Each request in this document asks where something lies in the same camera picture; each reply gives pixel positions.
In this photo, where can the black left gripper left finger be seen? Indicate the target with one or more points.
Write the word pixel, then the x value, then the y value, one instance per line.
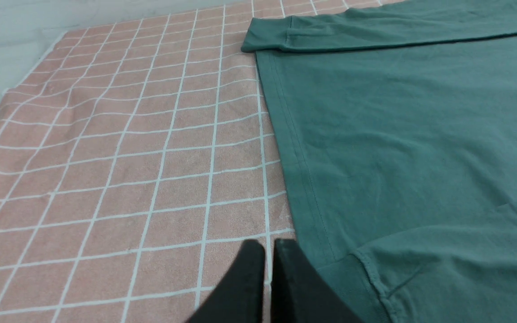
pixel 239 295

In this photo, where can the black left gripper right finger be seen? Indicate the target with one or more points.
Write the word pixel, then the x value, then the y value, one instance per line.
pixel 299 294

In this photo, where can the green long sleeve shirt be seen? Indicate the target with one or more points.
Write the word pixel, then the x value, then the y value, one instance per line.
pixel 397 133

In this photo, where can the pink checkered tablecloth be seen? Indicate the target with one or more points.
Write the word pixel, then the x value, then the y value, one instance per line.
pixel 134 160

